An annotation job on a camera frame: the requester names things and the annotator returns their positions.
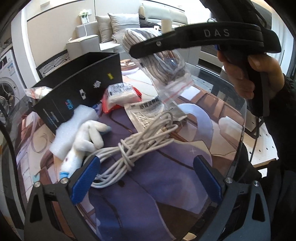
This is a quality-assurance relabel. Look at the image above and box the anime print table mat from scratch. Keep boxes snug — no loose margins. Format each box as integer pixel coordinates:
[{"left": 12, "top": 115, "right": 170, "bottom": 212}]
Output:
[{"left": 14, "top": 59, "right": 246, "bottom": 241}]

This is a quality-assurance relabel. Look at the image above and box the white rope bundle bag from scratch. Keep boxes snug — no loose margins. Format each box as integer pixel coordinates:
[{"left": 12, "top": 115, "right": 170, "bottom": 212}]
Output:
[{"left": 113, "top": 28, "right": 193, "bottom": 104}]

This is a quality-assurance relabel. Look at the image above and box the white washing machine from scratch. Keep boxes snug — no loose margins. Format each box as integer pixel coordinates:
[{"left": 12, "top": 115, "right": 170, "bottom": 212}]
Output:
[{"left": 1, "top": 48, "right": 26, "bottom": 107}]

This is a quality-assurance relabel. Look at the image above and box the beige sofa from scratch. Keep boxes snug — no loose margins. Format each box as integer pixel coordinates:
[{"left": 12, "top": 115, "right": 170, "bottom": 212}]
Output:
[{"left": 66, "top": 1, "right": 188, "bottom": 60}]

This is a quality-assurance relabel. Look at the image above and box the green white medicine pouch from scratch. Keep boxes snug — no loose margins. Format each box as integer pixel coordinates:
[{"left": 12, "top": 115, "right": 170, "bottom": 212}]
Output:
[{"left": 124, "top": 96, "right": 187, "bottom": 132}]

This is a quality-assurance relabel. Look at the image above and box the red edged white packet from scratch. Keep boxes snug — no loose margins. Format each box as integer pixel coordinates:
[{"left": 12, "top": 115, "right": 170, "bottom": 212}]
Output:
[{"left": 102, "top": 82, "right": 142, "bottom": 113}]

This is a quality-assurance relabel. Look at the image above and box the grey cushion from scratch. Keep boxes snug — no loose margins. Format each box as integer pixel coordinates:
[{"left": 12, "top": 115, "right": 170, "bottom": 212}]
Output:
[{"left": 108, "top": 13, "right": 140, "bottom": 43}]

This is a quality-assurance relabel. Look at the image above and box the white paper cup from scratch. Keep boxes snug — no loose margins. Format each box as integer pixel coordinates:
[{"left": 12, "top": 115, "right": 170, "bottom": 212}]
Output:
[{"left": 161, "top": 19, "right": 172, "bottom": 34}]

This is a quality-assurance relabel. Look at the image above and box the white plush toy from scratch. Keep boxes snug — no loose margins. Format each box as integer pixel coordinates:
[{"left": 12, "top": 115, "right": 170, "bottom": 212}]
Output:
[{"left": 59, "top": 120, "right": 111, "bottom": 179}]

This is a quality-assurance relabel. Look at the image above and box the white usb cable bundle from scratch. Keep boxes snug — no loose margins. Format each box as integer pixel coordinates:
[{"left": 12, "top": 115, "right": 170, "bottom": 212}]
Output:
[{"left": 82, "top": 111, "right": 180, "bottom": 189}]

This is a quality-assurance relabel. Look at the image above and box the person's right hand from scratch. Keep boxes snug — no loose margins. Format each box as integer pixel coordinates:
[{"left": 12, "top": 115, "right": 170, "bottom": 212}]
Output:
[{"left": 217, "top": 51, "right": 285, "bottom": 100}]

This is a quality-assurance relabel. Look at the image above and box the beige cushion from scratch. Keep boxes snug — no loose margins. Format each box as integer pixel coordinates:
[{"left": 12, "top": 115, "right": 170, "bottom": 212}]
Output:
[{"left": 95, "top": 15, "right": 113, "bottom": 43}]

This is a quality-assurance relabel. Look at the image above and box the black cardboard box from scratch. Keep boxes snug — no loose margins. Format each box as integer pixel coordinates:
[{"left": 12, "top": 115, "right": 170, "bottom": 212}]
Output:
[{"left": 32, "top": 52, "right": 122, "bottom": 133}]

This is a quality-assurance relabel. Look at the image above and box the white foam piece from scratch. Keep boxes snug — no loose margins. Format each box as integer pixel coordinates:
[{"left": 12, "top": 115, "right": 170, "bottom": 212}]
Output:
[{"left": 49, "top": 105, "right": 98, "bottom": 160}]

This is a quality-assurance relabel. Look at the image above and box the patterned black white chair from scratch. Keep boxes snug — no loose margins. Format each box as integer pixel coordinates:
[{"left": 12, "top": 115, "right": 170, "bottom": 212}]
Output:
[{"left": 36, "top": 50, "right": 70, "bottom": 79}]

